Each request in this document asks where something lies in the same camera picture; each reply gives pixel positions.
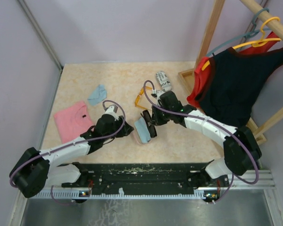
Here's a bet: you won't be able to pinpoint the pink folded garment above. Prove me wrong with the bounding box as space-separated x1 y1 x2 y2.
53 101 94 144

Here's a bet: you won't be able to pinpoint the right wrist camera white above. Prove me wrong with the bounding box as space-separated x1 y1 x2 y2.
151 89 165 102

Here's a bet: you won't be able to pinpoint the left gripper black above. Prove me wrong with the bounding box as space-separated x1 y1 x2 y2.
103 115 134 141

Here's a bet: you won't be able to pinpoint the black sunglasses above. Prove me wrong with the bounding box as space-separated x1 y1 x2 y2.
141 110 157 138

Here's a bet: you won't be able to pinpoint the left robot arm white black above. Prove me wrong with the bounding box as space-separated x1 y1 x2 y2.
9 113 134 198

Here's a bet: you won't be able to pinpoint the wooden clothes rack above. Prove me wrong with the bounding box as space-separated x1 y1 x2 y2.
178 0 283 150

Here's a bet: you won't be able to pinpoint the yellow hanger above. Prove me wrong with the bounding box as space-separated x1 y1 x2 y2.
201 16 282 71

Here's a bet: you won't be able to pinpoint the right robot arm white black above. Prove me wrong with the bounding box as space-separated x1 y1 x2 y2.
151 90 262 186

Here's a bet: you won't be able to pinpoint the orange sunglasses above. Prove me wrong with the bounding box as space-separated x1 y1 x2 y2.
134 86 156 111

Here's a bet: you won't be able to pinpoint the teal hanger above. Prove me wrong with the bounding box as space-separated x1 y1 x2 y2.
206 8 269 57

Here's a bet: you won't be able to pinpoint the newspaper print glasses case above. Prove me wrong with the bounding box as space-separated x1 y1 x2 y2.
155 71 172 92

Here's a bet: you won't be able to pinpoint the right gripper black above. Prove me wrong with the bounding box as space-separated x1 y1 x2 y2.
150 103 173 126

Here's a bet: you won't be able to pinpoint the navy tank top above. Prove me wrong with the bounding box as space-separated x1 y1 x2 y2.
196 47 283 127

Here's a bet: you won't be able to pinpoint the red tank top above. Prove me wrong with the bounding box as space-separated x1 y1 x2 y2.
187 40 279 108

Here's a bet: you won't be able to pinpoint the light blue cleaning cloth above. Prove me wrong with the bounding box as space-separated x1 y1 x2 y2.
134 117 151 144

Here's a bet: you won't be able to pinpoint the pink glasses case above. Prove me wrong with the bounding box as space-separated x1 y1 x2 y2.
133 133 151 145

